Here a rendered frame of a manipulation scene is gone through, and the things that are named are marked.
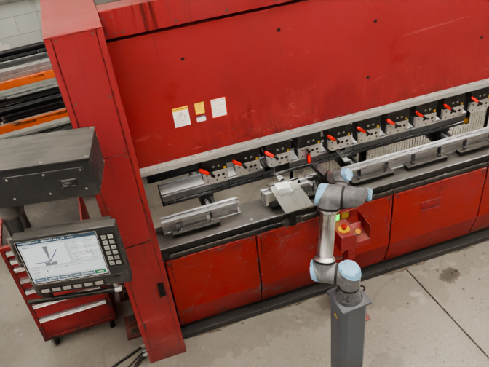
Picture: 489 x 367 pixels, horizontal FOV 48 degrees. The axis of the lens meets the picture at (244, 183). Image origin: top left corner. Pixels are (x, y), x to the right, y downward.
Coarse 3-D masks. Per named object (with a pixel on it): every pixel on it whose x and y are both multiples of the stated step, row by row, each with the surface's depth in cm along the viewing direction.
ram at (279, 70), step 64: (320, 0) 282; (384, 0) 294; (448, 0) 307; (128, 64) 269; (192, 64) 280; (256, 64) 291; (320, 64) 304; (384, 64) 317; (448, 64) 332; (192, 128) 301; (256, 128) 314; (320, 128) 329
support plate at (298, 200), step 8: (296, 184) 346; (272, 192) 343; (296, 192) 339; (304, 192) 339; (280, 200) 335; (288, 200) 334; (296, 200) 333; (304, 200) 333; (288, 208) 328; (296, 208) 327; (304, 208) 328
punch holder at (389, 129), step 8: (392, 112) 339; (400, 112) 341; (408, 112) 343; (384, 120) 345; (392, 120) 343; (400, 120) 345; (408, 120) 347; (384, 128) 349; (392, 128) 346; (400, 128) 348
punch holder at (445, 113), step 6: (456, 96) 348; (462, 96) 350; (438, 102) 354; (444, 102) 348; (450, 102) 349; (456, 102) 351; (462, 102) 353; (438, 108) 357; (444, 108) 351; (456, 108) 354; (462, 108) 355; (438, 114) 358; (444, 114) 353; (450, 114) 355; (456, 114) 357
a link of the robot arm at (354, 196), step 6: (348, 186) 279; (354, 186) 317; (348, 192) 276; (354, 192) 277; (360, 192) 279; (366, 192) 304; (372, 192) 316; (348, 198) 275; (354, 198) 276; (360, 198) 278; (366, 198) 309; (348, 204) 276; (354, 204) 277; (360, 204) 281
